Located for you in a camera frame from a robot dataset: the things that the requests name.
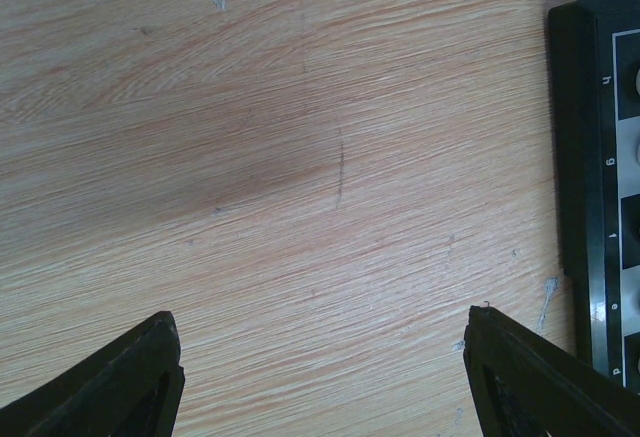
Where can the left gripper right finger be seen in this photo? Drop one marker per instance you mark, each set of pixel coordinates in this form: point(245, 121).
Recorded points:
point(523, 385)

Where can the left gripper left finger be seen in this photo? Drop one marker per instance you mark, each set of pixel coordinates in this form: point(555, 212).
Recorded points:
point(130, 387)

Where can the white rook h file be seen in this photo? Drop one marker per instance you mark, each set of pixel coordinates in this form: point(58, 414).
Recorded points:
point(637, 82)

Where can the black chess board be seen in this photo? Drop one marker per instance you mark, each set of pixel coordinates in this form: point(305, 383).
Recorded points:
point(594, 57)

